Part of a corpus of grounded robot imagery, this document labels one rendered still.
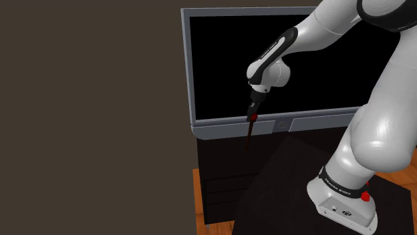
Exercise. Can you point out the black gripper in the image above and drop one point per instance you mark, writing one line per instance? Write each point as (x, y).
(257, 97)

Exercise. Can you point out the dark red thin stick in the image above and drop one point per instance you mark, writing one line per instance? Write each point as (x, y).
(250, 130)

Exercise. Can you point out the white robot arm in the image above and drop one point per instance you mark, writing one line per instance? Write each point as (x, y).
(374, 130)

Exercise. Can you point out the grey flat screen television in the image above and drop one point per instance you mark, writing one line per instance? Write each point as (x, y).
(228, 65)

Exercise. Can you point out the black television cabinet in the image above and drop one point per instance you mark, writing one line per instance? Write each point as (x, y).
(221, 166)

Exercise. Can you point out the black robot stand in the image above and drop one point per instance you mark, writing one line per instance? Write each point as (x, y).
(280, 195)

